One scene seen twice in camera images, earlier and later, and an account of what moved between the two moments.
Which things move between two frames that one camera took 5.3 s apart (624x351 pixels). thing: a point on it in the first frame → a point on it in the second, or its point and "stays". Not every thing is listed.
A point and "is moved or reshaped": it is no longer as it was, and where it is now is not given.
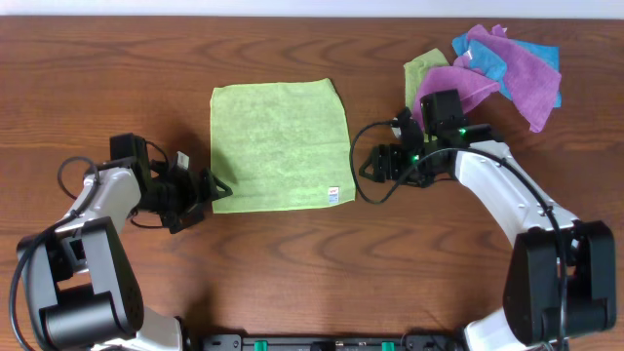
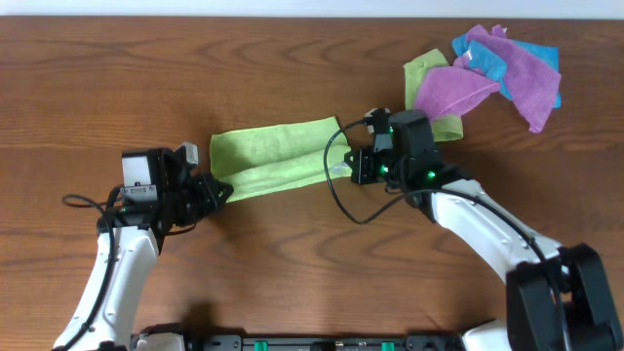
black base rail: [409, 342] stays
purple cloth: [531, 81] stays
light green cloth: [281, 145] is moved or reshaped
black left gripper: [198, 196] stays
